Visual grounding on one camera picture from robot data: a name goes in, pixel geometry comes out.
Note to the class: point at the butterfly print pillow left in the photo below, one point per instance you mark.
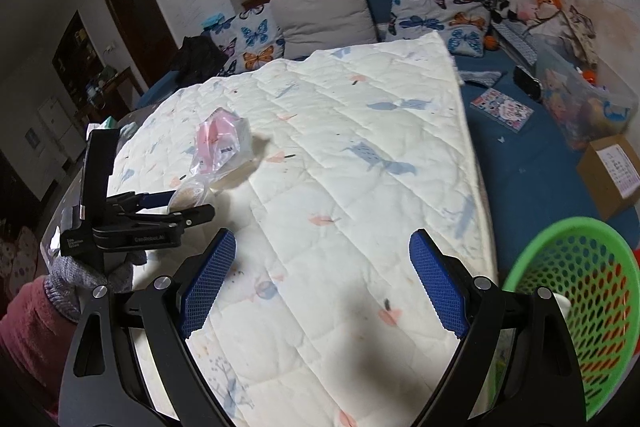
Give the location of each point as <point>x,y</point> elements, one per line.
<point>249,39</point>

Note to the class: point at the dark wooden door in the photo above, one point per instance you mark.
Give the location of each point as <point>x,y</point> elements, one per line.
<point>146,35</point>

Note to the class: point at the blue bed sheet mattress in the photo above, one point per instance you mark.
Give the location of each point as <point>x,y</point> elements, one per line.
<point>530,176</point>

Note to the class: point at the butterfly print pillow right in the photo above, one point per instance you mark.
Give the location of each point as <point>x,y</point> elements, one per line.
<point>462,24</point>

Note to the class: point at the clear plastic bottle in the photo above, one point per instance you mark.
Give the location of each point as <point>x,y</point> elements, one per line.
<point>192,193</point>

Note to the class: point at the pink white plastic bag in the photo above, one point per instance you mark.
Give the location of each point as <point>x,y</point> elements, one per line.
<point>223,143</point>

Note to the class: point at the butterfly print pillow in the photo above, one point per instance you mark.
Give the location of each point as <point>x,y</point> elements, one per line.
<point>249,39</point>
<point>462,24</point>

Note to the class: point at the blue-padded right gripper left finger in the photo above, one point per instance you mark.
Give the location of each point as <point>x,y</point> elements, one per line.
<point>129,364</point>

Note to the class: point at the maroon sleeved forearm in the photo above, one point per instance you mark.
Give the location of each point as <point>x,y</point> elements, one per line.
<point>35,339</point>

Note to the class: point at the green perforated plastic basket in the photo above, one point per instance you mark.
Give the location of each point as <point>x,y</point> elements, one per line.
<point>588,263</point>

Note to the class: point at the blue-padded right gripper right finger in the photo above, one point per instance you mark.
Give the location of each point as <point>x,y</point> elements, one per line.
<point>515,364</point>

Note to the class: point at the brown cardboard box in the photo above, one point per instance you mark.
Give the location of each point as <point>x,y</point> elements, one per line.
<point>610,171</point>

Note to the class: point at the grey knitted gloved hand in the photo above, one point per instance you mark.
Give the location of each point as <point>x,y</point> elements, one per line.
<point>67,277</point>

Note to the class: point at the colourful sticker book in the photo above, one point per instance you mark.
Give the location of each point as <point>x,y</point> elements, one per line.
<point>503,109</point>

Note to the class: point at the plush toy pile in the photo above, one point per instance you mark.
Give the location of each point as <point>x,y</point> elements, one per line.
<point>557,25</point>

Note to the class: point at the plain beige pillow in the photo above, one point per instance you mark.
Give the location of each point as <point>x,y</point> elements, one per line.
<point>312,25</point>

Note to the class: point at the black bag on bed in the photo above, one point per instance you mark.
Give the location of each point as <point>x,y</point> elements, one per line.
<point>197,60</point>

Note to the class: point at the clear plastic storage bin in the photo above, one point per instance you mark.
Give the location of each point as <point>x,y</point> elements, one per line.
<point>586,104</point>

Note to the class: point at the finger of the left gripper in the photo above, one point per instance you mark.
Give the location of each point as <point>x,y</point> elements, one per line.
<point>147,223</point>
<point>134,202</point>

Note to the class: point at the white quilted blanket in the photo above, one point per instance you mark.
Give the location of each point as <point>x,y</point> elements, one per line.
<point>322,320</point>

